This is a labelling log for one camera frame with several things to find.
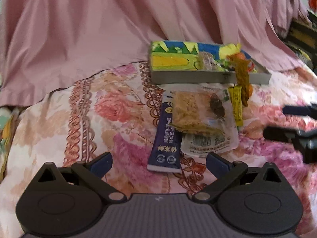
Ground dark blue sachet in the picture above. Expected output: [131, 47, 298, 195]
[147, 91, 182, 173]

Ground clear bag of noodle snack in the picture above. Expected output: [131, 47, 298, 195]
[170, 86, 239, 157]

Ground small pink curtain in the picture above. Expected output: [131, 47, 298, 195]
[264, 0, 312, 38]

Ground dark wooden desk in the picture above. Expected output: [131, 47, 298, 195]
[283, 11, 316, 71]

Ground large pink curtain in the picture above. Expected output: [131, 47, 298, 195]
[1, 0, 302, 106]

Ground brown gold snack stick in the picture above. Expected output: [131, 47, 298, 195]
[227, 55, 250, 107]

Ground grey tray with colourful lining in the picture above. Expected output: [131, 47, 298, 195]
[149, 40, 271, 85]

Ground clear candy pack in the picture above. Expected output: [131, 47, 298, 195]
[198, 52, 218, 71]

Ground small orange fruit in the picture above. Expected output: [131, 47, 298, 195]
[249, 84, 253, 97]

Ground yellow snack bar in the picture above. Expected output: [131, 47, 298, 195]
[228, 86, 243, 127]

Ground orange snack wrapper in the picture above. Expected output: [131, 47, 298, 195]
[233, 52, 255, 72]

